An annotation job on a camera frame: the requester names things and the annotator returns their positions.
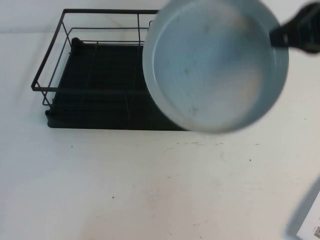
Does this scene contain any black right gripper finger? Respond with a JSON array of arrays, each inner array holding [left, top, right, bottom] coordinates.
[[287, 45, 320, 58], [269, 22, 291, 49]]

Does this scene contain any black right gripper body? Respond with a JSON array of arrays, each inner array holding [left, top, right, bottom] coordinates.
[[282, 1, 320, 50]]

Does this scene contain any pale blue round plate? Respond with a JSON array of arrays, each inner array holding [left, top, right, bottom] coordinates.
[[141, 0, 291, 134]]

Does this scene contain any white box with QR code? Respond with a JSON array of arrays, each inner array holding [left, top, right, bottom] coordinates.
[[296, 198, 320, 240]]

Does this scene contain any black plastic drip tray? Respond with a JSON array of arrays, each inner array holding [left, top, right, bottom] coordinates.
[[44, 37, 192, 132]]

